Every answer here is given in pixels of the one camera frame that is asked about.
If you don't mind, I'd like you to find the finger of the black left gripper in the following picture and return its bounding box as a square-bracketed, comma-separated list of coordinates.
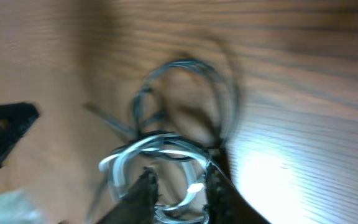
[0, 102, 40, 168]

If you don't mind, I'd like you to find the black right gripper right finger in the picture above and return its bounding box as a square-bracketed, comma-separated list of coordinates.
[204, 164, 269, 224]

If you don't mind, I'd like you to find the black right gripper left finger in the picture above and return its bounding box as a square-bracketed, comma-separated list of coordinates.
[97, 167, 158, 224]

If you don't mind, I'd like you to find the white USB cable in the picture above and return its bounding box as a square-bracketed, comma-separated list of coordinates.
[98, 133, 214, 224]

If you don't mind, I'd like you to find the black USB cable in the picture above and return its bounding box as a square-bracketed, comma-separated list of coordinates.
[82, 58, 242, 162]

